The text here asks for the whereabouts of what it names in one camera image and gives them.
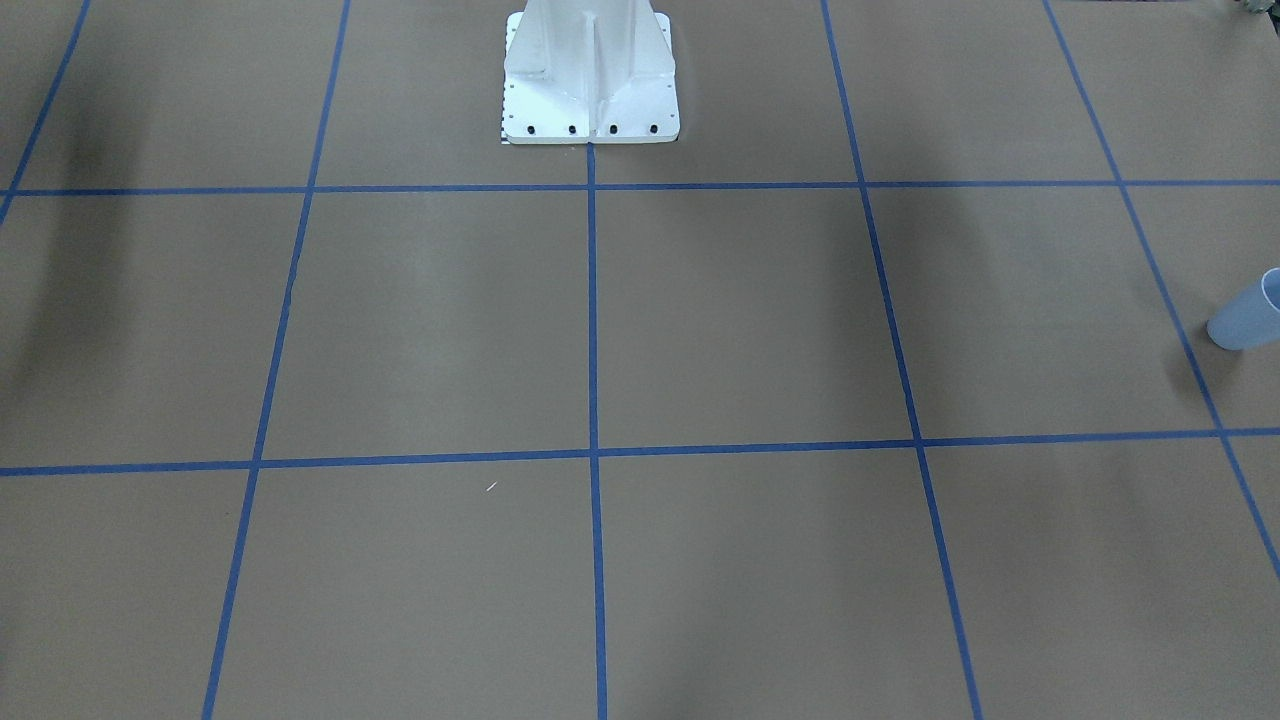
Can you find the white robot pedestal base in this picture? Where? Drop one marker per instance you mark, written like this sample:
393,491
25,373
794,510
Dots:
589,72

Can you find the light blue plastic cup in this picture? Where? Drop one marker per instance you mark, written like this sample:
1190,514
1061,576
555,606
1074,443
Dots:
1251,319

